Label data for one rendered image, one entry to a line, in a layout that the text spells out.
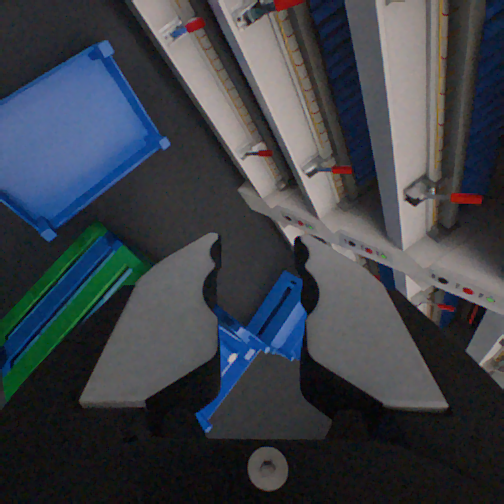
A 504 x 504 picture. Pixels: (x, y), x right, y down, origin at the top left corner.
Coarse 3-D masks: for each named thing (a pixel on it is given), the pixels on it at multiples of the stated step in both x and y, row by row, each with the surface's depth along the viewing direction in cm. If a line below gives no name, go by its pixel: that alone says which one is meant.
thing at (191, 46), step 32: (160, 0) 45; (192, 0) 44; (160, 32) 47; (192, 32) 49; (192, 64) 52; (224, 64) 53; (224, 96) 58; (224, 128) 62; (256, 128) 64; (256, 160) 71; (288, 192) 76
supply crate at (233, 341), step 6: (222, 324) 52; (222, 330) 55; (228, 330) 50; (222, 336) 54; (228, 336) 54; (234, 336) 50; (228, 342) 53; (234, 342) 52; (240, 342) 52; (234, 348) 52; (240, 348) 51; (246, 348) 51; (246, 354) 50; (252, 354) 51; (222, 360) 53; (222, 366) 53; (228, 366) 52; (222, 372) 52
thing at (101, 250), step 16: (112, 240) 55; (96, 256) 54; (80, 272) 54; (64, 288) 53; (48, 304) 53; (64, 304) 57; (32, 320) 52; (48, 320) 56; (16, 336) 52; (32, 336) 50; (0, 352) 51; (16, 352) 49
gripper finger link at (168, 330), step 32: (192, 256) 10; (160, 288) 9; (192, 288) 9; (128, 320) 7; (160, 320) 7; (192, 320) 7; (128, 352) 6; (160, 352) 6; (192, 352) 6; (96, 384) 6; (128, 384) 6; (160, 384) 6; (192, 384) 6; (160, 416) 6
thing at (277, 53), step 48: (240, 0) 34; (288, 0) 31; (336, 0) 37; (240, 48) 38; (288, 48) 39; (336, 48) 41; (288, 96) 45; (336, 96) 46; (288, 144) 50; (336, 144) 51; (336, 192) 62
